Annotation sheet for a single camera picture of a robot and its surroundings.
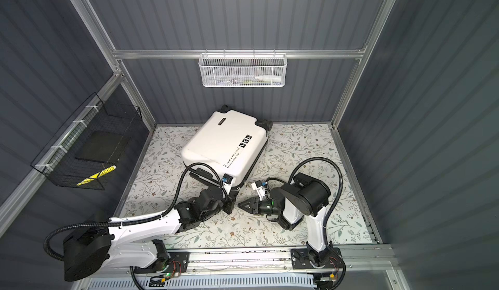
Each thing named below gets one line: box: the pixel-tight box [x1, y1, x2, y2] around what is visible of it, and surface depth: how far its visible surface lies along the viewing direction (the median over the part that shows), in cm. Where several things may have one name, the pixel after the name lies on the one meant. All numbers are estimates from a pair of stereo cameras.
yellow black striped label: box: [76, 165, 117, 186], surface depth 68 cm
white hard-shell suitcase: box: [181, 104, 273, 188], surface depth 88 cm
